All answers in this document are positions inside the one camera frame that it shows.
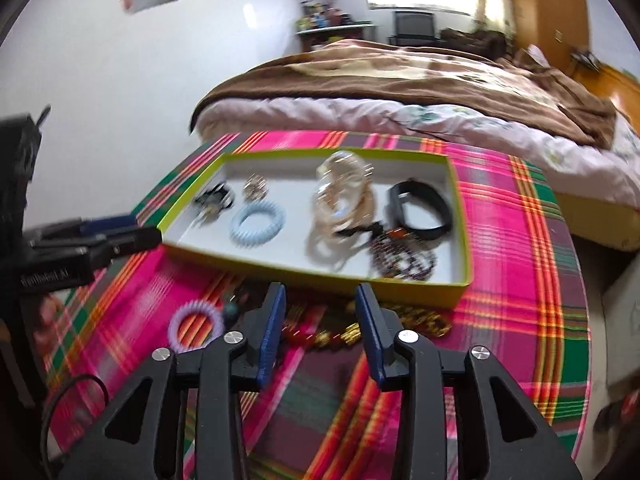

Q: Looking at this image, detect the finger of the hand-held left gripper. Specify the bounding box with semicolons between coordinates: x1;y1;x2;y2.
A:
27;225;163;263
25;215;138;241

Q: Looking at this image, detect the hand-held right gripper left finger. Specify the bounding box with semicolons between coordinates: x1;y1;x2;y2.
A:
60;281;288;480

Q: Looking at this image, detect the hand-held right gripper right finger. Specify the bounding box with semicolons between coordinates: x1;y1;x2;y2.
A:
354;282;583;480

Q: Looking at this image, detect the teal bead hair tie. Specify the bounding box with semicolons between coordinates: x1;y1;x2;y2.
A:
222;287;251;323

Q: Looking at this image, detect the amber gold bead bracelet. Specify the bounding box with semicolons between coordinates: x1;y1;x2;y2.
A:
280;302;453;351

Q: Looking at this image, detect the yellow-green shallow cardboard box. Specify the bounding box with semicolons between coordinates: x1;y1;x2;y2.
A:
160;147;475;308

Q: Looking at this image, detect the dark brown bead bracelet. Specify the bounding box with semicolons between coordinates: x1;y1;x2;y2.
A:
336;222;438;282

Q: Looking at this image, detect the lilac spiral hair tie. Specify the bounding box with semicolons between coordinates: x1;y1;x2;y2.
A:
167;300;227;356

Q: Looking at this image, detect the light blue spiral hair tie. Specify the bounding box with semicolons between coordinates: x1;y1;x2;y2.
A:
229;200;287;249

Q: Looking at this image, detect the gold pink beaded bracelet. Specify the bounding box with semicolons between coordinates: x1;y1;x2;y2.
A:
242;173;269;202

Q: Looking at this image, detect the black wristband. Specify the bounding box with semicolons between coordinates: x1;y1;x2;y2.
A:
389;178;454;241

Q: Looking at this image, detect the pink green plaid tablecloth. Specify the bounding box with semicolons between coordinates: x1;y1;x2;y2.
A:
42;130;593;480

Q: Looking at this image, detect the white floral quilt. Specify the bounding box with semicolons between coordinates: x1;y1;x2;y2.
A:
192;97;640;208

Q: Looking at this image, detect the yellow bed base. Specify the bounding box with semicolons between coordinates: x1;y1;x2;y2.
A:
560;190;640;251

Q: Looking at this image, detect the white drawer nightstand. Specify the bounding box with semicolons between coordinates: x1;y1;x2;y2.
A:
600;260;640;396

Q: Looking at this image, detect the brown fleece blanket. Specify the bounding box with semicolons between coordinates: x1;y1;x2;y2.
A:
190;40;618;148

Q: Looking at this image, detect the small desk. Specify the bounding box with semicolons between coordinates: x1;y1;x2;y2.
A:
295;22;378;53

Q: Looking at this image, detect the group of bottles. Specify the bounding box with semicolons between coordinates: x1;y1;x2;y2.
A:
297;0;358;31

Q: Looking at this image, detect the black office chair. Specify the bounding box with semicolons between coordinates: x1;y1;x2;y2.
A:
389;10;436;47

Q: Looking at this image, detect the dark sofa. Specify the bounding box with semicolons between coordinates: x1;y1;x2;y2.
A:
440;27;508;53

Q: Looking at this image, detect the white pillow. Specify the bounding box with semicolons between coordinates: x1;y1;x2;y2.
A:
520;45;549;68

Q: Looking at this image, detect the wooden headboard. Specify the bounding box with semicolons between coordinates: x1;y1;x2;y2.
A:
582;62;640;106

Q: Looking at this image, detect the wooden wardrobe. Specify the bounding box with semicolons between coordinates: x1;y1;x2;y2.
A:
505;0;588;68

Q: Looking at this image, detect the thin black cable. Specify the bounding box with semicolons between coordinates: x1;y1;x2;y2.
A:
40;375;110;461

